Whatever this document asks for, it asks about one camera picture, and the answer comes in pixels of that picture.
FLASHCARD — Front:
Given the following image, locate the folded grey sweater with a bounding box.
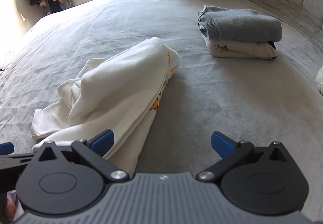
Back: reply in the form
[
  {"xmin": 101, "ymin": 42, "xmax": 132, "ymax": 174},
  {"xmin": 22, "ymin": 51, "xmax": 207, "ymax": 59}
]
[{"xmin": 197, "ymin": 5, "xmax": 282, "ymax": 43}]

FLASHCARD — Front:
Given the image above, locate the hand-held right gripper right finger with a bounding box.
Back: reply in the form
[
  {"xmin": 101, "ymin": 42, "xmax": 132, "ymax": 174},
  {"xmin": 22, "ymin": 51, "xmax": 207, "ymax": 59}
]
[{"xmin": 197, "ymin": 131, "xmax": 291, "ymax": 182}]

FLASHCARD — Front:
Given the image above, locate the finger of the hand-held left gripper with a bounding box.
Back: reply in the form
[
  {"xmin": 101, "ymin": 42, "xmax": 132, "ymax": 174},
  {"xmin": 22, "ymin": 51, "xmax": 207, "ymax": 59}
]
[{"xmin": 0, "ymin": 142, "xmax": 35, "ymax": 170}]

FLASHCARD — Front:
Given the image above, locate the white fluffy item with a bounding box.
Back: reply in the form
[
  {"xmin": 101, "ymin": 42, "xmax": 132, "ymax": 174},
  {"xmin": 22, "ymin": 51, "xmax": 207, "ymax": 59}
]
[{"xmin": 315, "ymin": 66, "xmax": 323, "ymax": 94}]

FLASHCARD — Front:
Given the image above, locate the folded cream garment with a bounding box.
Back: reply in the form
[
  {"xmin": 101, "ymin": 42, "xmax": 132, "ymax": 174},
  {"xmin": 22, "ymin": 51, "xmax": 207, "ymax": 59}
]
[{"xmin": 206, "ymin": 37, "xmax": 277, "ymax": 59}]

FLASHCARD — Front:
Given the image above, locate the black cloth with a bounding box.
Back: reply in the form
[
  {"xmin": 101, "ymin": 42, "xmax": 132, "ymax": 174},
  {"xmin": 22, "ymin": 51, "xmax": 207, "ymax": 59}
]
[{"xmin": 267, "ymin": 41, "xmax": 277, "ymax": 59}]

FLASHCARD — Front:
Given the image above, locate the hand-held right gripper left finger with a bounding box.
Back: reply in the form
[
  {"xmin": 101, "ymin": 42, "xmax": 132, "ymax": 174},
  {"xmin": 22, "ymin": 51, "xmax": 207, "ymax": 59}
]
[{"xmin": 34, "ymin": 129, "xmax": 130, "ymax": 182}]

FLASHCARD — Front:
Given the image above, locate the white printed sweatshirt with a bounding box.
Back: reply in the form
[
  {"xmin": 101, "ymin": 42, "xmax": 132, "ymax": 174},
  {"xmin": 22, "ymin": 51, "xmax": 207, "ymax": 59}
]
[{"xmin": 31, "ymin": 37, "xmax": 180, "ymax": 175}]

